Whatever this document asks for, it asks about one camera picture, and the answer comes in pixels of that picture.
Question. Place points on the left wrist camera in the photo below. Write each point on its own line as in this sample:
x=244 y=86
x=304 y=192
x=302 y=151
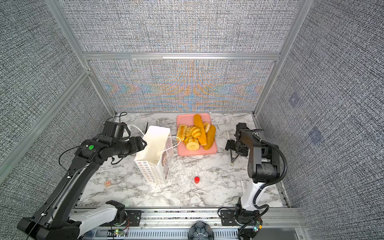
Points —
x=116 y=130

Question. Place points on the pink plastic tray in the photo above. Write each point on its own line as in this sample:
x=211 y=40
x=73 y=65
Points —
x=188 y=119

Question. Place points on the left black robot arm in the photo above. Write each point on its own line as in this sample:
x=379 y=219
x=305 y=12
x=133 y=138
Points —
x=52 y=220

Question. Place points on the white printed paper bag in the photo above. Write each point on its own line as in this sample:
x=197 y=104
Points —
x=155 y=160

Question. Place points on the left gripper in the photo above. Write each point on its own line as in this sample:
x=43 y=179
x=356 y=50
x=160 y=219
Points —
x=137 y=147

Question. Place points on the small red cylinder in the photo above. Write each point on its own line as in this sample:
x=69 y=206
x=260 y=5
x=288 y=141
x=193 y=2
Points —
x=196 y=179

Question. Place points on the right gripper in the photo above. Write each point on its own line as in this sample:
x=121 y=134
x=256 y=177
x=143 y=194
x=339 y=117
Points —
x=230 y=145

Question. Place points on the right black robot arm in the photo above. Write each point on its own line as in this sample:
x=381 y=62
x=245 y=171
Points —
x=267 y=166

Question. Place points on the striped croissant bread left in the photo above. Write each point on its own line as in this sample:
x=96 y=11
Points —
x=181 y=132

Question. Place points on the aluminium front rail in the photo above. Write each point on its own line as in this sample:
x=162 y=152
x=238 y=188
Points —
x=156 y=218

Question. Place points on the small bun behind baguette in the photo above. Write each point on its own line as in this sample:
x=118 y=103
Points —
x=207 y=126

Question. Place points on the long yellow baguette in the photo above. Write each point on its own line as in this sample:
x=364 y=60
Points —
x=199 y=124

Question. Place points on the black round fan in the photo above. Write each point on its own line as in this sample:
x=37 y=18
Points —
x=200 y=231

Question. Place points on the round striped bun centre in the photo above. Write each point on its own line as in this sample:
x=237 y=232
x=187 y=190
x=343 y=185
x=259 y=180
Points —
x=195 y=132

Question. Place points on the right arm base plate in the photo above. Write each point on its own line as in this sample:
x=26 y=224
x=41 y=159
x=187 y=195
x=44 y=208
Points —
x=227 y=217

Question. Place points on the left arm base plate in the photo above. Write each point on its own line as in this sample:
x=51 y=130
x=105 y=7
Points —
x=126 y=217

